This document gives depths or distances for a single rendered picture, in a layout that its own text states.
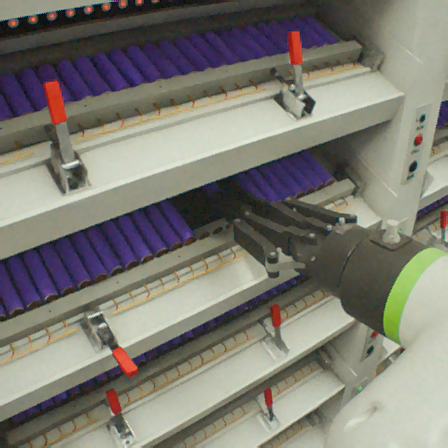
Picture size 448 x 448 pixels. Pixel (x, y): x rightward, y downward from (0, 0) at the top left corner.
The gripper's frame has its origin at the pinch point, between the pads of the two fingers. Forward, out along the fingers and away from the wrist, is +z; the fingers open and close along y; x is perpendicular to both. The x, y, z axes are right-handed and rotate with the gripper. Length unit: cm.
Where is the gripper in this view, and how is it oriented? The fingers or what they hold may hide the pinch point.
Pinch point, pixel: (240, 207)
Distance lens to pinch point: 64.9
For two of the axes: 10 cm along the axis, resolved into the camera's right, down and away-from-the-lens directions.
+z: -5.8, -3.2, 7.5
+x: 0.9, 8.9, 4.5
